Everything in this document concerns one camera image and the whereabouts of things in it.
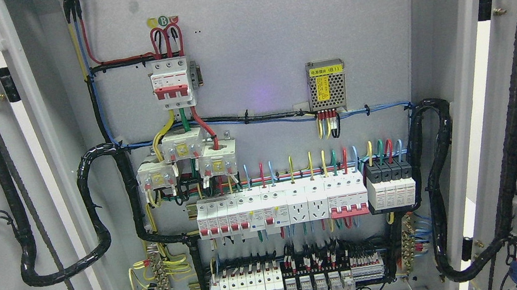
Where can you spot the white current transformer group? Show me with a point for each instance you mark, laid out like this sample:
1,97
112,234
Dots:
178,150

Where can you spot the white socket and breaker row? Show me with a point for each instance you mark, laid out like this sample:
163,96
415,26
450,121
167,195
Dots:
283,204

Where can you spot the metal mesh power supply module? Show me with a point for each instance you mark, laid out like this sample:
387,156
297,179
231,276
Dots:
327,84

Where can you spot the red white main circuit breaker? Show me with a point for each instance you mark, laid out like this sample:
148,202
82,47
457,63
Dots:
175,81

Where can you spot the black white surge protector block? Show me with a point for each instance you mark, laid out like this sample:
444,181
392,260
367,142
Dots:
390,187

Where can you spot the relay and terminal row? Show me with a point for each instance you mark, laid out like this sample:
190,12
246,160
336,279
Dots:
334,265

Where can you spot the white lower breaker row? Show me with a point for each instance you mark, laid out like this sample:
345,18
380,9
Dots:
256,276

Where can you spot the brass ground terminal bar left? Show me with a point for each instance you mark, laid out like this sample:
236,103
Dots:
157,263

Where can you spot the brass terminal bar right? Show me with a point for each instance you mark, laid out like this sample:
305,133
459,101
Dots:
407,244

